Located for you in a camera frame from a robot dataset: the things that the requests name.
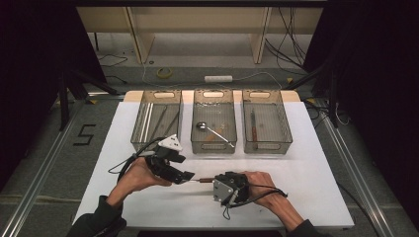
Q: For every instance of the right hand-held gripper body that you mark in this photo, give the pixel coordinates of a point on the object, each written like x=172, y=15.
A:
x=222, y=191

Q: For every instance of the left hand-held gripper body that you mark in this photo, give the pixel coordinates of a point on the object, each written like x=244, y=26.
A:
x=169, y=143

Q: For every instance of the metal chopstick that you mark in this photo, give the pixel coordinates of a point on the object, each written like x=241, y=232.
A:
x=172, y=123
x=158, y=124

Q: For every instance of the metal spoon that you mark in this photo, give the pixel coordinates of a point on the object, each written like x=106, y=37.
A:
x=201, y=125

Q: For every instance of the translucent grey storage bin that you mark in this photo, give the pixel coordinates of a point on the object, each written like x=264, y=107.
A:
x=171, y=98
x=273, y=125
x=214, y=112

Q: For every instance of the person's right hand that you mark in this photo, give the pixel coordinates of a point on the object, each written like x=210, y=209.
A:
x=263, y=189

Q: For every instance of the person's left hand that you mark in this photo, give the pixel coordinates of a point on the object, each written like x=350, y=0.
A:
x=138, y=176

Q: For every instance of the yellow tape roll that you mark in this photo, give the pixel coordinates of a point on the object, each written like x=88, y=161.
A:
x=157, y=73

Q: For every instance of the white power strip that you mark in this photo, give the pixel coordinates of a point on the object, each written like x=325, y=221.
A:
x=218, y=79

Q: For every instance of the yellow floor tape piece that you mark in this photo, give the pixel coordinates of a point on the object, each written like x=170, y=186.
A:
x=93, y=102
x=289, y=80
x=311, y=100

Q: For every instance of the white table cover sheet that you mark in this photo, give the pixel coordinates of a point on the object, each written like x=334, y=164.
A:
x=296, y=138

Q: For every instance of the black metal stand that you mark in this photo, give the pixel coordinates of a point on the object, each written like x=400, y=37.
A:
x=333, y=98
x=63, y=98

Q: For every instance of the light wooden shelf unit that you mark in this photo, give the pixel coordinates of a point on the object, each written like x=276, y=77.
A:
x=197, y=19

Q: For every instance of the dark curtain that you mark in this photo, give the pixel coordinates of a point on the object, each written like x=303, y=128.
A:
x=378, y=82
x=33, y=65

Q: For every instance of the aluminium floor rail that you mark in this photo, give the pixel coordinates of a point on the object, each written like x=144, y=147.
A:
x=39, y=177
x=355, y=177

